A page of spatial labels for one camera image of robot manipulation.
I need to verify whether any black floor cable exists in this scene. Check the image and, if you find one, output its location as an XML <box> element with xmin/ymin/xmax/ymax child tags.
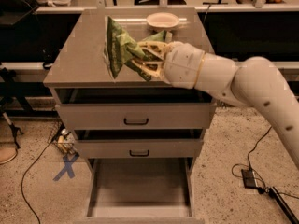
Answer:
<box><xmin>231</xmin><ymin>126</ymin><xmax>299</xmax><ymax>201</ymax></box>
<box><xmin>20</xmin><ymin>133</ymin><xmax>60</xmax><ymax>224</ymax></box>

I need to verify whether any black chair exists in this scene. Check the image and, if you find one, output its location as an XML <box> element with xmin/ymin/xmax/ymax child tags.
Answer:
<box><xmin>0</xmin><ymin>0</ymin><xmax>38</xmax><ymax>28</ymax></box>

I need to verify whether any wire basket with bottles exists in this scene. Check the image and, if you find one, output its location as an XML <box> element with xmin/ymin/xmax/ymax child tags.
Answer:
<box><xmin>48</xmin><ymin>121</ymin><xmax>78</xmax><ymax>155</ymax></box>

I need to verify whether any blue tape cross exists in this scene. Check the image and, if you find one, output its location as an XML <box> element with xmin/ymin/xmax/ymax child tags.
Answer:
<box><xmin>53</xmin><ymin>154</ymin><xmax>79</xmax><ymax>181</ymax></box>

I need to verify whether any middle grey drawer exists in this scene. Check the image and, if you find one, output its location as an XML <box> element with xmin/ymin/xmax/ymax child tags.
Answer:
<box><xmin>75</xmin><ymin>129</ymin><xmax>203</xmax><ymax>158</ymax></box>

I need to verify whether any white bowl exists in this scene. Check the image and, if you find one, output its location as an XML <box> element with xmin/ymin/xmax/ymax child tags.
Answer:
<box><xmin>146</xmin><ymin>12</ymin><xmax>179</xmax><ymax>31</ymax></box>

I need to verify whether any bottom grey drawer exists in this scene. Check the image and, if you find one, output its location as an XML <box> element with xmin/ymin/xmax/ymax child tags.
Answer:
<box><xmin>74</xmin><ymin>158</ymin><xmax>206</xmax><ymax>224</ymax></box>

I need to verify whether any black power strip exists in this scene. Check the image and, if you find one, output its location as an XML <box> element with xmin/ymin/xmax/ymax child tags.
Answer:
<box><xmin>269</xmin><ymin>187</ymin><xmax>299</xmax><ymax>224</ymax></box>

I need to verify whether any black power adapter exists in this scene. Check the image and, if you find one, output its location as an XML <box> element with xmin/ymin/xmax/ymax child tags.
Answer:
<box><xmin>241</xmin><ymin>169</ymin><xmax>257</xmax><ymax>189</ymax></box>

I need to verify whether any black tripod stand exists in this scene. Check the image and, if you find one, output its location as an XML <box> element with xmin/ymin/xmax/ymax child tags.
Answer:
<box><xmin>0</xmin><ymin>68</ymin><xmax>33</xmax><ymax>150</ymax></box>

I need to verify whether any top grey drawer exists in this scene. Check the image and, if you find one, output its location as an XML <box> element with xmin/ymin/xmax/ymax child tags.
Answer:
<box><xmin>57</xmin><ymin>87</ymin><xmax>216</xmax><ymax>130</ymax></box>

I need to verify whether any grey drawer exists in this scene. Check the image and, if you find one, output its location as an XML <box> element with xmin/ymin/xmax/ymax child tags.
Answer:
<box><xmin>74</xmin><ymin>158</ymin><xmax>206</xmax><ymax>224</ymax></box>
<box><xmin>57</xmin><ymin>87</ymin><xmax>216</xmax><ymax>130</ymax></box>
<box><xmin>75</xmin><ymin>129</ymin><xmax>203</xmax><ymax>158</ymax></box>

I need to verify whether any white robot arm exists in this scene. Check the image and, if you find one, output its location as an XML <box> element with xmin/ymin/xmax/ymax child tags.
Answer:
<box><xmin>132</xmin><ymin>41</ymin><xmax>299</xmax><ymax>167</ymax></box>

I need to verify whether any black floor cable right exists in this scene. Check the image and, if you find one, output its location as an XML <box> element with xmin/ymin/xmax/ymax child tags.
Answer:
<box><xmin>231</xmin><ymin>126</ymin><xmax>299</xmax><ymax>201</ymax></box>

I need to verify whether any green jalapeno chip bag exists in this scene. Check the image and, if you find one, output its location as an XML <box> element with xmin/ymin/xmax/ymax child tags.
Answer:
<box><xmin>103</xmin><ymin>17</ymin><xmax>172</xmax><ymax>81</ymax></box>

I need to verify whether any grey drawer cabinet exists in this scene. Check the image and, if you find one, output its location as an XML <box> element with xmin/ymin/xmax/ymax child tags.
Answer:
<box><xmin>42</xmin><ymin>7</ymin><xmax>227</xmax><ymax>224</ymax></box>

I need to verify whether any black floor cable left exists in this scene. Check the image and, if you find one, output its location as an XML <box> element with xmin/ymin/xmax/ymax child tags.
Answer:
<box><xmin>20</xmin><ymin>133</ymin><xmax>60</xmax><ymax>224</ymax></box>

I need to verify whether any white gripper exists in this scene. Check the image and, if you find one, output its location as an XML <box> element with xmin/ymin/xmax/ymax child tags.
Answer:
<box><xmin>131</xmin><ymin>41</ymin><xmax>205</xmax><ymax>89</ymax></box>

